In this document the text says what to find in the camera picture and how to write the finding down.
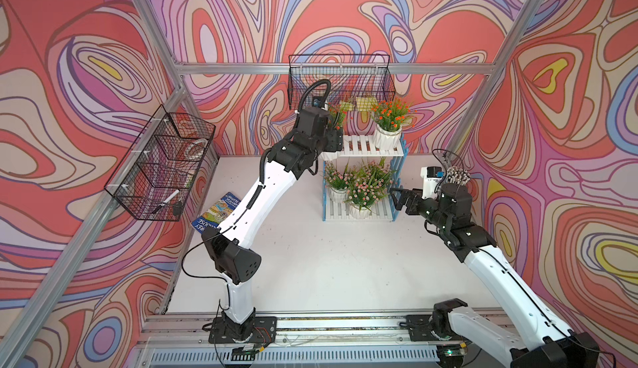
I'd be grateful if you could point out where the blue picture book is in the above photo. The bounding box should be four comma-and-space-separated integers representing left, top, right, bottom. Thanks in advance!
191, 192, 241, 233

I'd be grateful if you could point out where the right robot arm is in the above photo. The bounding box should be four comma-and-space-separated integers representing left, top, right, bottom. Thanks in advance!
390, 184, 601, 367

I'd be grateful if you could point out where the pink flower pot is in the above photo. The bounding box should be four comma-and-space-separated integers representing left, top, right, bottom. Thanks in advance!
347, 167, 389, 220
360, 157, 394, 195
324, 162, 352, 203

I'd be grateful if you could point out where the orange flower pot front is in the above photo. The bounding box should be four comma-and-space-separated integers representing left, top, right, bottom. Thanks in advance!
373, 97, 413, 150

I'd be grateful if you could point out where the clear tape roll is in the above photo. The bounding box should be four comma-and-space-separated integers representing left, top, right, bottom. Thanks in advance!
182, 139, 208, 161

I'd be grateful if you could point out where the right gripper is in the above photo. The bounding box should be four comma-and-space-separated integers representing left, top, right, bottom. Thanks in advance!
389, 188, 450, 231

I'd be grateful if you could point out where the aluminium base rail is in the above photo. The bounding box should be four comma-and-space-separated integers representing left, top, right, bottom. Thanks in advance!
127, 309, 516, 367

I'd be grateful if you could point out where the yellow sponge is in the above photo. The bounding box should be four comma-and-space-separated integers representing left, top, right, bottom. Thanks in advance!
338, 97, 378, 112

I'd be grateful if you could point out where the black wire basket back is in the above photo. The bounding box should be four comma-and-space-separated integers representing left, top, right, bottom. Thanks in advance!
287, 52, 396, 110

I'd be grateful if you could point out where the pencil holder with pencils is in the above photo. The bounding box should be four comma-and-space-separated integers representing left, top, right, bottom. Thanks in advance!
445, 166, 471, 185

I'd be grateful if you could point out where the black wire basket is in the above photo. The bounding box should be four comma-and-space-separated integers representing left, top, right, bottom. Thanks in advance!
104, 107, 216, 222
287, 52, 396, 110

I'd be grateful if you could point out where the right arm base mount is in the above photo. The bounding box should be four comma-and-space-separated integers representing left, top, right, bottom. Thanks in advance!
399, 314, 472, 345

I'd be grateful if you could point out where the pink flower pot back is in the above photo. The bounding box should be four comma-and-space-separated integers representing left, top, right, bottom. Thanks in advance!
347, 167, 389, 220

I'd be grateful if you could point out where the red flower pot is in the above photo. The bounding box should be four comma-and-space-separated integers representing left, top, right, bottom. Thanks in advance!
328, 101, 355, 131

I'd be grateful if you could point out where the white marker pen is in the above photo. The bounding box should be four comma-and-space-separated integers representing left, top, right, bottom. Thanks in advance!
151, 190, 179, 215

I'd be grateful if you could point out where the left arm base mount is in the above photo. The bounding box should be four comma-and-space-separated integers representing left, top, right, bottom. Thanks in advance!
209, 314, 277, 345

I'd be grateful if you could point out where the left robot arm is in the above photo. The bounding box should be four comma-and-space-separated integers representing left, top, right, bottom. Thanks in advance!
201, 107, 341, 326

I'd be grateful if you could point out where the blue white slatted rack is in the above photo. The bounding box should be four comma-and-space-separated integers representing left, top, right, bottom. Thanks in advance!
321, 136, 408, 222

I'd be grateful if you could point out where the black wire basket left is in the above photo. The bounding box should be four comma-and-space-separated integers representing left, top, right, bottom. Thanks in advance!
104, 107, 216, 222

